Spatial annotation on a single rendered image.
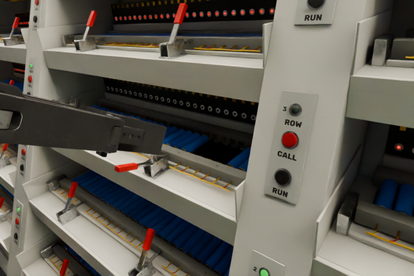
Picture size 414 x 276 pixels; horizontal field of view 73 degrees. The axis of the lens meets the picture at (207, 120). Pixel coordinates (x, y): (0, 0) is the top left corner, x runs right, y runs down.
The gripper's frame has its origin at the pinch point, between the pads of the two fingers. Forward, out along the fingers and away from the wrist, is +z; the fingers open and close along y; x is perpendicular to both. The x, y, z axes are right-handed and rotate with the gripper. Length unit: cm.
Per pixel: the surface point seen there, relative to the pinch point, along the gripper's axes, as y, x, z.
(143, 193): 12.3, 10.9, 17.7
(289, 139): -11.6, -3.5, 12.7
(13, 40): 80, -14, 16
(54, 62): 49, -9, 15
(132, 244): 17.5, 23.2, 24.1
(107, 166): 22.1, 8.9, 16.8
